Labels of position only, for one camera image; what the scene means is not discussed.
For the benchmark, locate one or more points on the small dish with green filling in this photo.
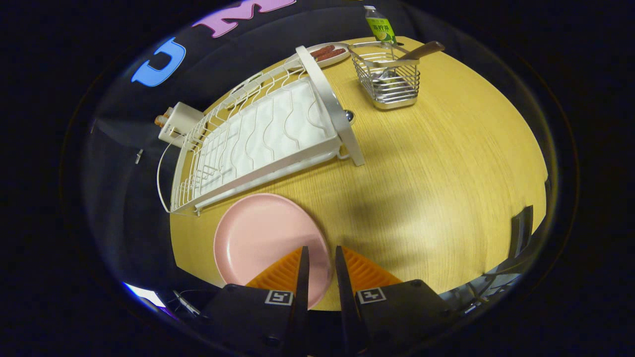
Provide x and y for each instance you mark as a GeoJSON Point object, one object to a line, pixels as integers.
{"type": "Point", "coordinates": [253, 78]}

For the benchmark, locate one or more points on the green drink bottle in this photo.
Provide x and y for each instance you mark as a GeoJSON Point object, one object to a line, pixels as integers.
{"type": "Point", "coordinates": [381, 29]}

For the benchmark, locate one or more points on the silver clip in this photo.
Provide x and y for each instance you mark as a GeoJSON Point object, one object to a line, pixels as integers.
{"type": "Point", "coordinates": [139, 156]}

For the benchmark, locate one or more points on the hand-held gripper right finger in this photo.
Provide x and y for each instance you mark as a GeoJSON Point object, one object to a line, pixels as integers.
{"type": "Point", "coordinates": [346, 297]}

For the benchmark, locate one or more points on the dark chair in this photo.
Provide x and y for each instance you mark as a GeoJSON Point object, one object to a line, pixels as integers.
{"type": "Point", "coordinates": [521, 230]}

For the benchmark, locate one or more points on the cream toaster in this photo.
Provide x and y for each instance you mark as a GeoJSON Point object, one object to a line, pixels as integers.
{"type": "Point", "coordinates": [181, 121]}

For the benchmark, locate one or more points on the brown meat piece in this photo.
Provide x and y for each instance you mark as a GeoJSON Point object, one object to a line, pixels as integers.
{"type": "Point", "coordinates": [331, 54]}
{"type": "Point", "coordinates": [323, 49]}

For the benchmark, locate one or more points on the white plate with meat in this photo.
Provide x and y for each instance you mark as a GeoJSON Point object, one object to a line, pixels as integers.
{"type": "Point", "coordinates": [340, 60]}

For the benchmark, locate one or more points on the toast slice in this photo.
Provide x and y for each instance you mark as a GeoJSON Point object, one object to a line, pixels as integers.
{"type": "Point", "coordinates": [160, 120]}

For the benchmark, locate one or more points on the pink plate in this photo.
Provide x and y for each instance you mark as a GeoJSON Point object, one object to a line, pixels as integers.
{"type": "Point", "coordinates": [263, 238]}

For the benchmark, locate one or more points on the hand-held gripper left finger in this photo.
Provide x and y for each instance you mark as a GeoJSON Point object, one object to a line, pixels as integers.
{"type": "Point", "coordinates": [302, 287]}

